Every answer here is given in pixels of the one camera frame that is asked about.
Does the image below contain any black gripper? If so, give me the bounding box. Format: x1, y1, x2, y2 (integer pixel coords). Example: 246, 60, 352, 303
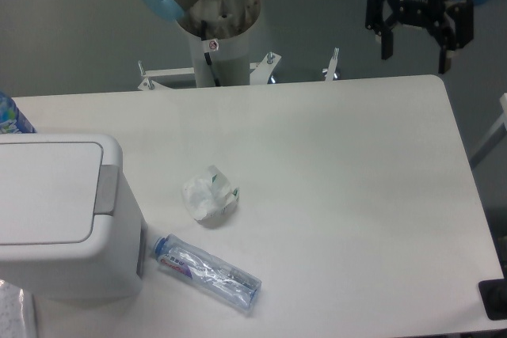
365, 0, 475, 74

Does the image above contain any white push-lid trash can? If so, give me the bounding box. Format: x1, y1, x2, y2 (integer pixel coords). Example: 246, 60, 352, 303
1, 133, 147, 299

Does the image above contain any crumpled white paper wrapper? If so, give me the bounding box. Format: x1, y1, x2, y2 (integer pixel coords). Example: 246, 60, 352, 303
181, 165, 240, 223

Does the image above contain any black device at table edge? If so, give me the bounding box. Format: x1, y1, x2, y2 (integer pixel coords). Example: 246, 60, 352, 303
478, 279, 506, 321

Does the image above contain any crushed clear plastic bottle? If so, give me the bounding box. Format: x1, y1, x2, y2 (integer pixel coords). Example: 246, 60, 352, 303
150, 234, 261, 312

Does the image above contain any blue labelled bottle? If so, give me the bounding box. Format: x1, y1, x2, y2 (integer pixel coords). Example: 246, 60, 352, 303
1, 92, 36, 134

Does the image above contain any white speckled sheet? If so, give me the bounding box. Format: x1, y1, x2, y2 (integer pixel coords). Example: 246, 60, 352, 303
1, 280, 37, 337

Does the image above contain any white bracket with bolt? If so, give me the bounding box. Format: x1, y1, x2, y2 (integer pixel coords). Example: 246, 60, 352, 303
322, 47, 341, 82

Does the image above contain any white frame at right edge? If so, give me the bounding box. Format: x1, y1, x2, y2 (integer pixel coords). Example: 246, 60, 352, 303
469, 93, 506, 170

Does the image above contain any white mounting bracket frame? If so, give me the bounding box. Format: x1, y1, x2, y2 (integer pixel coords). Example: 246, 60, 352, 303
136, 51, 283, 91

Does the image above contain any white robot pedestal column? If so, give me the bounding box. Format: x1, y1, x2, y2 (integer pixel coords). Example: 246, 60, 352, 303
186, 32, 250, 88

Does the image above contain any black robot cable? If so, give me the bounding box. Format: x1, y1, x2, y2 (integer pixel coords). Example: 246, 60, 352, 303
200, 19, 222, 87

